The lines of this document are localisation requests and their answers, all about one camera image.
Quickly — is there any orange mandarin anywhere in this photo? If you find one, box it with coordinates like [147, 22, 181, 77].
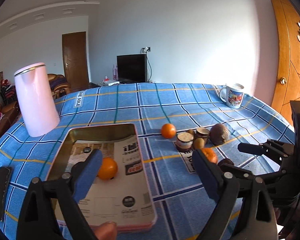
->
[160, 123, 176, 139]
[201, 147, 218, 164]
[97, 157, 118, 180]

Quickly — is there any person's left hand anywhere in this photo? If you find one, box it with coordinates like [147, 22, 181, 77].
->
[94, 222, 117, 240]

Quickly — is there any purple round passion fruit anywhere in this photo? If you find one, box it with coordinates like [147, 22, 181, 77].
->
[209, 124, 229, 145]

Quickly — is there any small green-brown kiwi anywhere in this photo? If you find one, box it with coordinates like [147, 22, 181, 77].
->
[192, 138, 205, 150]

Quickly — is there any brown cup white filling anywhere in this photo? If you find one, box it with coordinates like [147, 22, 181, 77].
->
[175, 132, 194, 152]

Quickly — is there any light wooden door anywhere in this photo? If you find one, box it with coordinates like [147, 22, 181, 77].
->
[271, 0, 300, 124]

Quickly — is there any white cartoon printed mug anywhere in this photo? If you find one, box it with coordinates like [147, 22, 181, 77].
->
[219, 83, 244, 109]

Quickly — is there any blue plaid tablecloth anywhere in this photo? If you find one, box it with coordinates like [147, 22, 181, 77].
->
[0, 83, 294, 239]

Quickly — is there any pink rectangular tin box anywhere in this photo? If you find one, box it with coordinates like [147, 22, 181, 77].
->
[45, 123, 157, 232]

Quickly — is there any pink electric kettle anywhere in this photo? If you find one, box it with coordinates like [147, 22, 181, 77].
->
[14, 62, 60, 137]

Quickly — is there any brown leather sofa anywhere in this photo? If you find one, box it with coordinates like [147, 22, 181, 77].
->
[0, 101, 20, 138]

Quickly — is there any brown leather armchair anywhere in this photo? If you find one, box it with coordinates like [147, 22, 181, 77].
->
[47, 74, 71, 99]

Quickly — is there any black television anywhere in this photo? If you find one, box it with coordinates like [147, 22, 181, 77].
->
[117, 54, 148, 83]

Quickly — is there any low tv stand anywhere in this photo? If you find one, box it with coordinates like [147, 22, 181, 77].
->
[99, 80, 135, 87]

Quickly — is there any dark brown interior door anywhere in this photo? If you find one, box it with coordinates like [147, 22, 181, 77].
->
[62, 31, 89, 92]

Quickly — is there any black wrist strap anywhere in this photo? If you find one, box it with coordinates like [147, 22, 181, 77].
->
[0, 166, 14, 222]

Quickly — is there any wall socket with cable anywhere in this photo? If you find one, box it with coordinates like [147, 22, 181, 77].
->
[141, 47, 153, 82]

